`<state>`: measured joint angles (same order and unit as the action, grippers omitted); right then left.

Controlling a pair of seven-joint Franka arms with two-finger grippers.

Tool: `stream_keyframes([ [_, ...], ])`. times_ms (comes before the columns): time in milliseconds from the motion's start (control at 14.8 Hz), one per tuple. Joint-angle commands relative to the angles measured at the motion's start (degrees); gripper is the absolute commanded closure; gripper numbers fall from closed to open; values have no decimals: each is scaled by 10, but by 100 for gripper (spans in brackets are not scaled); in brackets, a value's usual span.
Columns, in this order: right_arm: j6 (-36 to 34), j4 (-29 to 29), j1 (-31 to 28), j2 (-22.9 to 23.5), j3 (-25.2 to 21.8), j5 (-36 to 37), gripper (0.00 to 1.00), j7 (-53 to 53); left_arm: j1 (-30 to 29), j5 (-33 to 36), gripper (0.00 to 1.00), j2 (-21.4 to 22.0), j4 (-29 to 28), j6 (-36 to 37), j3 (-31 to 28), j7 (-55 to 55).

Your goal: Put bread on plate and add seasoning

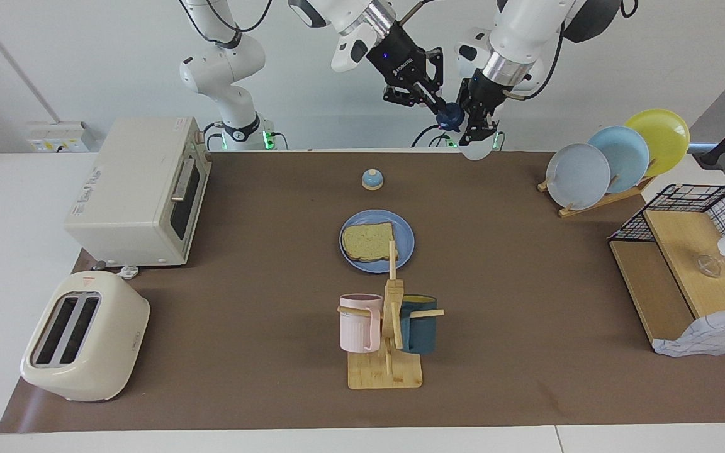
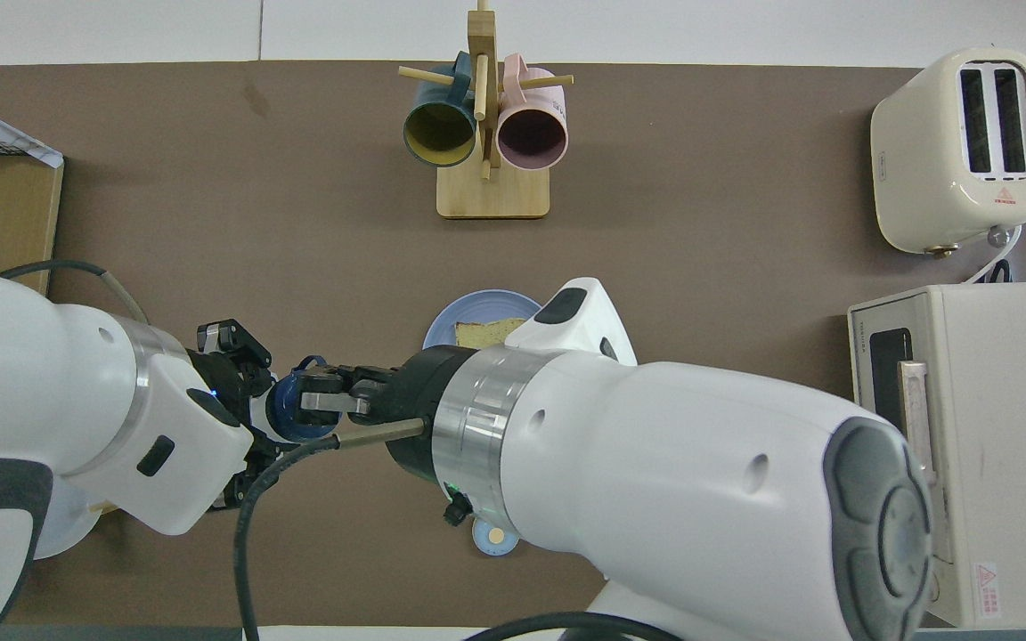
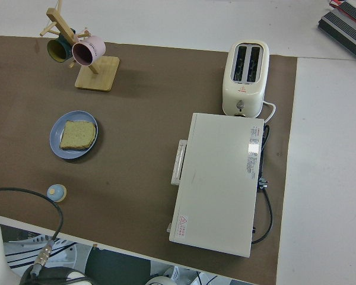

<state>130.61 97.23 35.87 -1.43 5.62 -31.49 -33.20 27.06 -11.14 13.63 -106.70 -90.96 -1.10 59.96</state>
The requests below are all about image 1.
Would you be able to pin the yellow plate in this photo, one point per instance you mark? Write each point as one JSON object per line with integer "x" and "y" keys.
{"x": 664, "y": 135}

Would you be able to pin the cream two-slot toaster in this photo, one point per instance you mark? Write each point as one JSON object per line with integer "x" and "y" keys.
{"x": 98, "y": 352}

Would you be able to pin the white checked cloth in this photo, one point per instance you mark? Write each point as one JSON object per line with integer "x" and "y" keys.
{"x": 715, "y": 333}

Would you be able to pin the toasted bread slice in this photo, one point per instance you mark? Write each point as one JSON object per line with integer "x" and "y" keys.
{"x": 369, "y": 242}

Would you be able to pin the wooden mug tree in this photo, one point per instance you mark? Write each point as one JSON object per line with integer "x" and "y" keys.
{"x": 384, "y": 371}

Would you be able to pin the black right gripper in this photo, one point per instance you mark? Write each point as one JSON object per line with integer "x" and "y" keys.
{"x": 400, "y": 60}

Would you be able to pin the grey-blue plate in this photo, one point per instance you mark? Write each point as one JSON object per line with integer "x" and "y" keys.
{"x": 576, "y": 176}

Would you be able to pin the blue round plate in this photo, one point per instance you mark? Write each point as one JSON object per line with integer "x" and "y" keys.
{"x": 403, "y": 245}

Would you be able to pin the small blue round cap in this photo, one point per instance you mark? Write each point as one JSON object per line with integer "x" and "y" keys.
{"x": 372, "y": 180}

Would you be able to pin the brown table mat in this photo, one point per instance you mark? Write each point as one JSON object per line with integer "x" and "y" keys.
{"x": 526, "y": 314}

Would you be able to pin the translucent blue-capped squeeze bottle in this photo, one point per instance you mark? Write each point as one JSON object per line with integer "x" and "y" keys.
{"x": 450, "y": 117}

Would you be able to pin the dark teal mug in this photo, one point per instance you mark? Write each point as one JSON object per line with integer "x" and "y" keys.
{"x": 419, "y": 330}

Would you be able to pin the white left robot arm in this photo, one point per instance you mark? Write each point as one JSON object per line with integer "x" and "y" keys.
{"x": 539, "y": 31}

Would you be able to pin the clear glass item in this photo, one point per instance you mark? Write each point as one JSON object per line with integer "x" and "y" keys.
{"x": 708, "y": 265}

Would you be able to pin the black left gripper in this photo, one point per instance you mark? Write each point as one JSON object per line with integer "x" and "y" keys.
{"x": 483, "y": 97}

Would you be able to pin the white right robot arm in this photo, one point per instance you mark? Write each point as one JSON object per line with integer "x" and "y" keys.
{"x": 224, "y": 69}

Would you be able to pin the pink ribbed mug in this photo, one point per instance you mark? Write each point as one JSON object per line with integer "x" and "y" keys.
{"x": 356, "y": 327}

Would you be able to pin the light blue plate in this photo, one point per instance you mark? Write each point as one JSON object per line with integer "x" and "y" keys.
{"x": 627, "y": 154}

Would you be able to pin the wooden plate rack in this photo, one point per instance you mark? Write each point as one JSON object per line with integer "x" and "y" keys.
{"x": 595, "y": 204}

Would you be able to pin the white toaster oven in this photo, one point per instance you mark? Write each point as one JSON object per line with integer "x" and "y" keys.
{"x": 129, "y": 189}

